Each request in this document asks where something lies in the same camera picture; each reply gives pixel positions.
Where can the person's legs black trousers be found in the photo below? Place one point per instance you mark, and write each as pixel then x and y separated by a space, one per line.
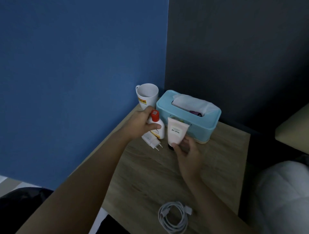
pixel 108 226

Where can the beige cushion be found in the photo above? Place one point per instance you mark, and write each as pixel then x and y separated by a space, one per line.
pixel 293 130

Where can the teal tissue box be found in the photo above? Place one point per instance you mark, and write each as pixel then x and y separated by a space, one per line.
pixel 193 120

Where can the black lined trash bin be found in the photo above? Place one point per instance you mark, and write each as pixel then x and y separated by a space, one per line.
pixel 21 207

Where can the white cream tube black cap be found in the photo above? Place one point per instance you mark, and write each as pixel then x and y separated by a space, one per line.
pixel 177 131

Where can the white pop-up tissue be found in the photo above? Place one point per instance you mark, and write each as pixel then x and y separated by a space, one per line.
pixel 193 103

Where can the person's right forearm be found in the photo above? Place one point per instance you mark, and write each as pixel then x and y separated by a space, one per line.
pixel 217 209

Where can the person's right hand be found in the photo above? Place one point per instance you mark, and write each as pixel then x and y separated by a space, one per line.
pixel 188 161

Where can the wooden bedside table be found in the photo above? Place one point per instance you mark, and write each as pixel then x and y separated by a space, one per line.
pixel 222 168

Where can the white lotion bottle red cap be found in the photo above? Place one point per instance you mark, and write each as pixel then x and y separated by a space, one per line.
pixel 157 120

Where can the white mug yellow label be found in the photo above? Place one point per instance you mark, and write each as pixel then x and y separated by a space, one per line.
pixel 147 95

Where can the white charger plug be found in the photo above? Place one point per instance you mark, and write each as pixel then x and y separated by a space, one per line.
pixel 150 141

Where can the person's left forearm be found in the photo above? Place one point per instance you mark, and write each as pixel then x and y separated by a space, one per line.
pixel 72 188

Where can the person's left hand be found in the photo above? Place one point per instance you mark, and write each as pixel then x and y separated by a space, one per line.
pixel 140 123

